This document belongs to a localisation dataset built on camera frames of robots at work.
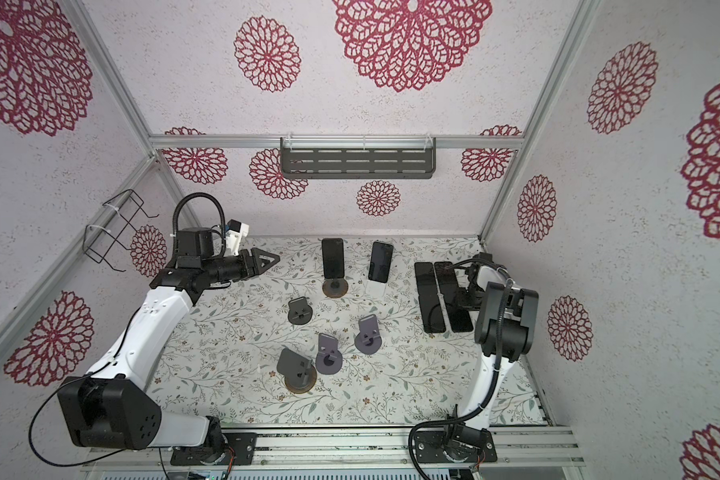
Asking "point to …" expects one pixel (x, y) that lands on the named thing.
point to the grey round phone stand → (329, 359)
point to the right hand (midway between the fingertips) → (475, 302)
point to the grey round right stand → (368, 341)
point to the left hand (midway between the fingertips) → (273, 265)
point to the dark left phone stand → (299, 312)
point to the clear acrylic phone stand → (375, 290)
